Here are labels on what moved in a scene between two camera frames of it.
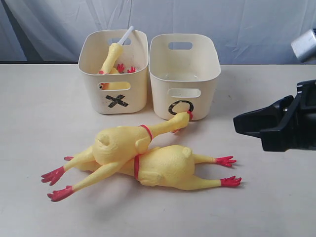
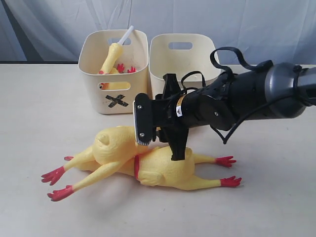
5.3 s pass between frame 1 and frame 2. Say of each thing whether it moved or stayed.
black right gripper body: moved
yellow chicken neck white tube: stayed
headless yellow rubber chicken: stayed
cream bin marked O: stayed
